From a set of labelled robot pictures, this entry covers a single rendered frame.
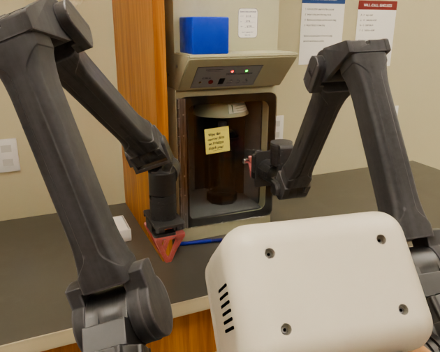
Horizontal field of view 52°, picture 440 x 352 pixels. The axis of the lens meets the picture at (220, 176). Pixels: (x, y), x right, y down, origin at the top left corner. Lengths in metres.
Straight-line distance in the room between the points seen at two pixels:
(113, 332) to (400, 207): 0.44
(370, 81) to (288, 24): 1.18
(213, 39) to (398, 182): 0.65
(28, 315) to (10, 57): 0.75
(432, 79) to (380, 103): 1.72
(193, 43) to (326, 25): 0.95
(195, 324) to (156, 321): 0.69
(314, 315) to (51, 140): 0.34
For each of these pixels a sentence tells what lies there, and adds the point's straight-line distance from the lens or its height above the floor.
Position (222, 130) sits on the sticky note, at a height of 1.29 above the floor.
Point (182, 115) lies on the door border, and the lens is 1.29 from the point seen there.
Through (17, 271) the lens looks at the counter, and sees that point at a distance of 1.39.
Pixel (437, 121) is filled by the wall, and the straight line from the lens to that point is 2.57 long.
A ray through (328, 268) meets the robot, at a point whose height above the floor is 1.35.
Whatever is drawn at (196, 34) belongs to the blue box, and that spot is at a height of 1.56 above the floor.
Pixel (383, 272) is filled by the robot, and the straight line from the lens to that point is 0.50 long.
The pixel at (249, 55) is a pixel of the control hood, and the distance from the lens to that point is 1.23.
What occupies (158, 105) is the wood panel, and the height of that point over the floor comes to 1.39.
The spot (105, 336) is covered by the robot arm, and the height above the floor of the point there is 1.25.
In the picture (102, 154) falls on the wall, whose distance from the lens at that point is 1.72.
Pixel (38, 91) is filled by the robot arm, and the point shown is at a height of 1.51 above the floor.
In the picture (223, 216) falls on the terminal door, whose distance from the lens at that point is 1.43.
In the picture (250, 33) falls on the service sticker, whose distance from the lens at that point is 1.36.
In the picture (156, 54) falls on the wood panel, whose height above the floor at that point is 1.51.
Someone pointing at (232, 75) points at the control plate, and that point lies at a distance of 1.27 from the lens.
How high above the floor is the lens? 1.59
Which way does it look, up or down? 19 degrees down
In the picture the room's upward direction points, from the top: straight up
